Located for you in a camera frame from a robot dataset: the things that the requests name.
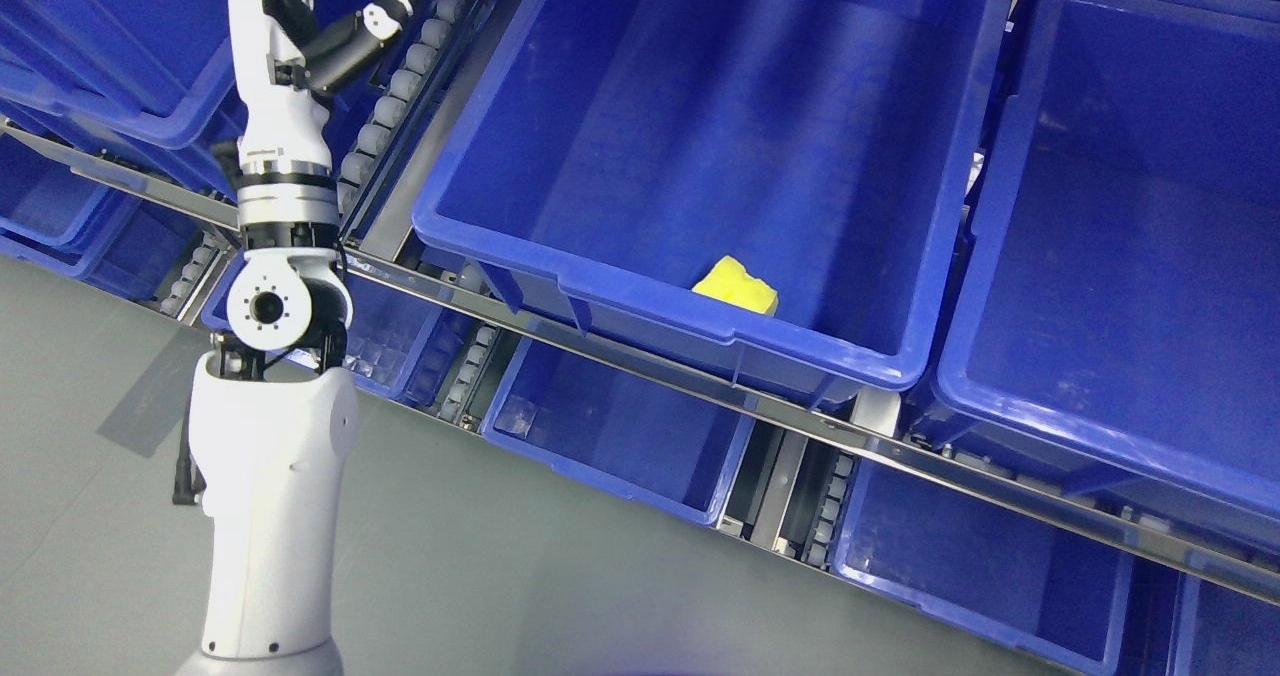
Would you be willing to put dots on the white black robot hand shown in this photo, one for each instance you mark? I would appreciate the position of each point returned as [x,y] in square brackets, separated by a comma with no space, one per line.
[289,67]

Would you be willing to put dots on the yellow foam block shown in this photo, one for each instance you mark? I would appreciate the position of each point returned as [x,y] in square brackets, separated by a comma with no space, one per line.
[728,281]

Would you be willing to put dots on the large blue bin middle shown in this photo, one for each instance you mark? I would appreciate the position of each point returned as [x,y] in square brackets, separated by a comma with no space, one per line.
[613,150]

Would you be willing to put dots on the large blue bin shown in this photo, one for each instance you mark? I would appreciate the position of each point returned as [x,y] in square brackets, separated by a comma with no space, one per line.
[613,150]
[1115,332]

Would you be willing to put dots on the blue bin lower middle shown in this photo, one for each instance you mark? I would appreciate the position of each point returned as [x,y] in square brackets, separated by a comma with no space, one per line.
[620,433]

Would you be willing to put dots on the blue bin upper left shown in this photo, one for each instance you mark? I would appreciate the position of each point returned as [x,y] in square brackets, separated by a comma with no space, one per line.
[148,81]

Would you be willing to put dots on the blue bins far left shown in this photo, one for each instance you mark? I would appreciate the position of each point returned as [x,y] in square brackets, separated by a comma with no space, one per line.
[83,230]

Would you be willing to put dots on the large blue bin right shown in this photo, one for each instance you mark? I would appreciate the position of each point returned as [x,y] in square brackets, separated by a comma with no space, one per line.
[1115,332]

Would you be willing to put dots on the blue bin lower right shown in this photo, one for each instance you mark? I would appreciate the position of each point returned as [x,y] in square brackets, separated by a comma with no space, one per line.
[1004,577]

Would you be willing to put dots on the metal shelf rail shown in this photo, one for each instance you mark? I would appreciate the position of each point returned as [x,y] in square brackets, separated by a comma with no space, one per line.
[1208,562]

